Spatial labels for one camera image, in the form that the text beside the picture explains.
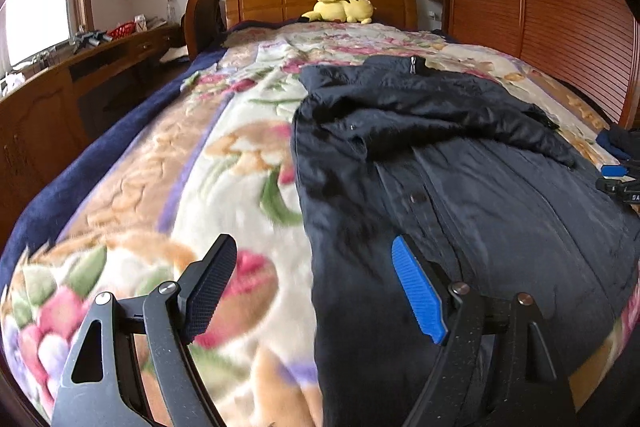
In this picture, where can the dark blue clothes pile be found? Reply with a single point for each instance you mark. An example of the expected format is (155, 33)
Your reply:
(620, 142)

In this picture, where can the black tools on desk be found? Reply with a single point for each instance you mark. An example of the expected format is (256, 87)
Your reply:
(90, 41)

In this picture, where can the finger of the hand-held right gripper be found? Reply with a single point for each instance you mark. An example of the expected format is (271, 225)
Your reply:
(614, 170)
(607, 187)

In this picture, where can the black jacket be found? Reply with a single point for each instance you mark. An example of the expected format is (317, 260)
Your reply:
(450, 207)

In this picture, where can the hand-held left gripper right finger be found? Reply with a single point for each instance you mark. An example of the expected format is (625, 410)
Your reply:
(417, 292)

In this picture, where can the white carton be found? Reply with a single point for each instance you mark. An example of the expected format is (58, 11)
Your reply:
(141, 23)

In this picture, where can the floral blanket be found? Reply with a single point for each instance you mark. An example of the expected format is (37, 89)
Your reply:
(200, 177)

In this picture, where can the wooden desk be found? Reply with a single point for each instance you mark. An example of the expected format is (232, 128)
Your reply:
(45, 107)

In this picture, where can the navy blue bed sheet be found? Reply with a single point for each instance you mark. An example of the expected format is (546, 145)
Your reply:
(90, 147)

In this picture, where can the yellow plush toy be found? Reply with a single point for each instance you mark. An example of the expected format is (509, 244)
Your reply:
(345, 9)

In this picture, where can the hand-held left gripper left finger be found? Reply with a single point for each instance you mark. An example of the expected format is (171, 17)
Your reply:
(210, 289)

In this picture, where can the red basket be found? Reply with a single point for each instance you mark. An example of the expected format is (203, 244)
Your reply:
(122, 30)

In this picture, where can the wooden chair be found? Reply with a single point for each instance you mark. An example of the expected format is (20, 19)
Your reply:
(202, 24)

